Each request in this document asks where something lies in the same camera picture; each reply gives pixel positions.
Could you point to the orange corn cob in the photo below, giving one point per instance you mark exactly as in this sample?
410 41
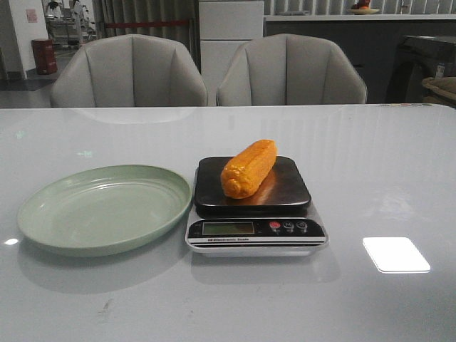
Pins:
244 173

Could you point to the black silver kitchen scale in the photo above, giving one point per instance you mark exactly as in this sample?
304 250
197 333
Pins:
280 219

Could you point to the right grey upholstered chair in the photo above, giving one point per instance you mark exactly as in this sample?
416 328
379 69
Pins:
289 69

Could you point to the grey upholstered chair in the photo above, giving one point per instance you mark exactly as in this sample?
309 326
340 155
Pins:
289 69
132 70

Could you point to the pale green round plate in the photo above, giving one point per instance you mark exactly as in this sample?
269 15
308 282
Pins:
105 211

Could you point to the left grey upholstered chair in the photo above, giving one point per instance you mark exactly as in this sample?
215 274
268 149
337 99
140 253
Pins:
132 70

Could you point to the white cabinet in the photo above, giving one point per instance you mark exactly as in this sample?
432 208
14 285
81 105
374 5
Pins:
224 26

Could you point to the red barrier belt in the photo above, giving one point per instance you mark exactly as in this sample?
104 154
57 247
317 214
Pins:
151 24

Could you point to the dark grey counter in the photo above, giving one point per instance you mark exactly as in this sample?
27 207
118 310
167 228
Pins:
369 41

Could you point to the fruit bowl on counter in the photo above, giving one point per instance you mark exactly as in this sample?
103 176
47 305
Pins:
362 7

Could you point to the red trash bin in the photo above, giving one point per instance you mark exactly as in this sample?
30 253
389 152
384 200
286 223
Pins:
44 56

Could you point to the dark armchair at right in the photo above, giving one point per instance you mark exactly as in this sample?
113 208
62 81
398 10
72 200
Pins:
417 58

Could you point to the beige cushion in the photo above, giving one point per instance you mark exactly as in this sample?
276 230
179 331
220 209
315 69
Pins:
440 91

